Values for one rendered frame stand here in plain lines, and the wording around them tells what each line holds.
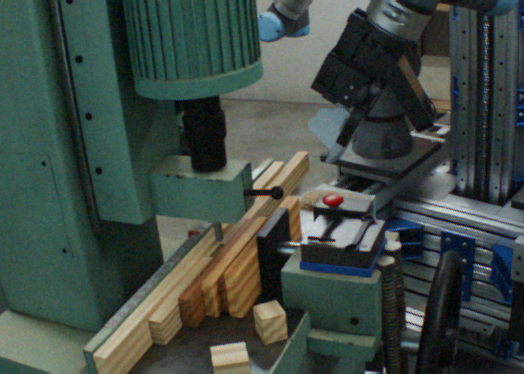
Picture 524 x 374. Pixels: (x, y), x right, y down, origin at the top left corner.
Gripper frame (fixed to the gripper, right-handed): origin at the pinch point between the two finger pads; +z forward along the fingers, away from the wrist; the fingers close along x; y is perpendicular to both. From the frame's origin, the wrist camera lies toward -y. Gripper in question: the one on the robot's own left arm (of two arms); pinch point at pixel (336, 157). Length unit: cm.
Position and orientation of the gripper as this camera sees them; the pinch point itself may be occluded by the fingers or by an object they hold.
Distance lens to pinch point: 93.0
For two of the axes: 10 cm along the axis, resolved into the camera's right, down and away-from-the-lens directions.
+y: -8.5, -5.2, 1.1
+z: -3.8, 7.4, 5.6
